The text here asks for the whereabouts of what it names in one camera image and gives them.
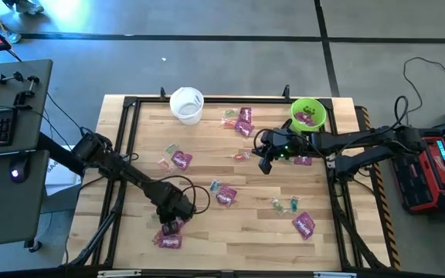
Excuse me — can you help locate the silver frame hinge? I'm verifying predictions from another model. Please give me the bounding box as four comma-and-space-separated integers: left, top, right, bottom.
97, 269, 142, 278
313, 271, 358, 278

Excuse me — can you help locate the red black power station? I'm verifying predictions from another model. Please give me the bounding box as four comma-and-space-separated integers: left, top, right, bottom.
386, 133, 445, 215

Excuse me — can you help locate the green plastic halloween bucket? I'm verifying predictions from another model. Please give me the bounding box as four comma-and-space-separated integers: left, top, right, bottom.
290, 97, 328, 135

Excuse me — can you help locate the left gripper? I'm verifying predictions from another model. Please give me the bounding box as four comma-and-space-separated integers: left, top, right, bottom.
155, 185, 197, 234

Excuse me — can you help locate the white plastic halloween bucket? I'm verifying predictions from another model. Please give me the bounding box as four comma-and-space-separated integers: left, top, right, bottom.
169, 86, 205, 126

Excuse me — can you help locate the black desk caster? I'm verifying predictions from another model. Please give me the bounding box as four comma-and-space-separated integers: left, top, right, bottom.
24, 239, 43, 254

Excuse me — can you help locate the clear orange gummy candy pack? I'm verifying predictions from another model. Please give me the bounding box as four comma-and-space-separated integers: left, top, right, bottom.
158, 158, 175, 175

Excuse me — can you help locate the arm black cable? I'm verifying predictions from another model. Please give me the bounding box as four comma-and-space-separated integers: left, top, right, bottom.
144, 175, 211, 216
252, 118, 324, 161

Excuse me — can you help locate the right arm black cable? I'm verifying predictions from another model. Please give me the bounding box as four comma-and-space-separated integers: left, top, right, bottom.
252, 118, 324, 161

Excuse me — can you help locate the yellow black hazard strip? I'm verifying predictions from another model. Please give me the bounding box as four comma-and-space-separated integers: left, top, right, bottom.
355, 106, 402, 271

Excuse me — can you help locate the black computer mouse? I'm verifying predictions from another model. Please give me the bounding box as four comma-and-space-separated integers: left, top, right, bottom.
8, 155, 31, 184

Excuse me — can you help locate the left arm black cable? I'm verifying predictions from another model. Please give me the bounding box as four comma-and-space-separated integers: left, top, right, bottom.
144, 175, 211, 216

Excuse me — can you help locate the thin black floor cable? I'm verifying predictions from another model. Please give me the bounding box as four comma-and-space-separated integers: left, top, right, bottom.
402, 56, 445, 125

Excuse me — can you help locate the white box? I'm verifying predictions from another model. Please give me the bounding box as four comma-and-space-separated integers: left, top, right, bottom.
46, 158, 83, 197

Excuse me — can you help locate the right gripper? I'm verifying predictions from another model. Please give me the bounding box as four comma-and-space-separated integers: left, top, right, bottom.
251, 129, 311, 175

